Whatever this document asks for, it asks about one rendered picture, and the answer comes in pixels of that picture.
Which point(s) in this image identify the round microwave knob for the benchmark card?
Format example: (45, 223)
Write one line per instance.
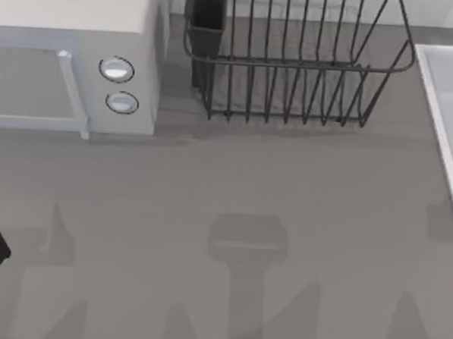
(122, 102)
(116, 69)

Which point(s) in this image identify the black cutlery holder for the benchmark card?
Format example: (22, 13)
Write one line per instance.
(205, 20)

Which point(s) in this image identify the pale microwave oven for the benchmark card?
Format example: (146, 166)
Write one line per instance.
(120, 12)

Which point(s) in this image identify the microwave oven door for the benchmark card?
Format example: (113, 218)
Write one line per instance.
(29, 83)

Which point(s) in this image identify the white sink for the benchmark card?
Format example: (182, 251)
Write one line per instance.
(450, 97)

